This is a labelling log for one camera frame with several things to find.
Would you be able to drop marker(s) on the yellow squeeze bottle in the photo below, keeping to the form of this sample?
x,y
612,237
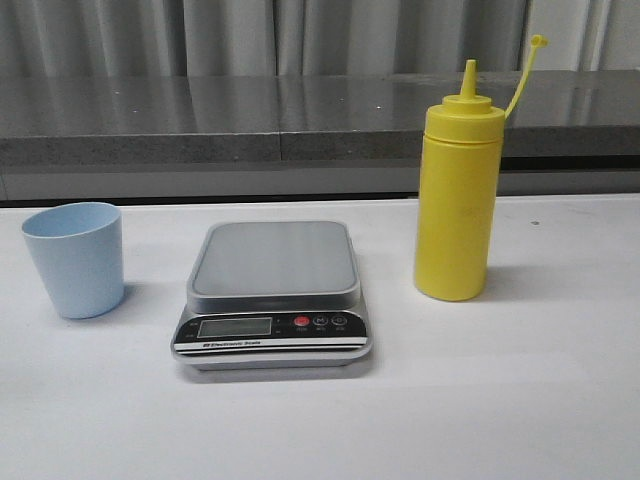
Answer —
x,y
460,164

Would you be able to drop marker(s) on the light blue plastic cup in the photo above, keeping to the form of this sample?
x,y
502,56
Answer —
x,y
77,251

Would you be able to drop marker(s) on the silver electronic kitchen scale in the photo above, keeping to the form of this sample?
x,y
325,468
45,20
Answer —
x,y
273,295

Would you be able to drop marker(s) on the grey stone counter ledge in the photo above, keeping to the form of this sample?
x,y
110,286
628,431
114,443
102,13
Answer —
x,y
242,138

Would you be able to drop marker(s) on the grey pleated curtain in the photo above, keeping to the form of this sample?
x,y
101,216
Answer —
x,y
293,38

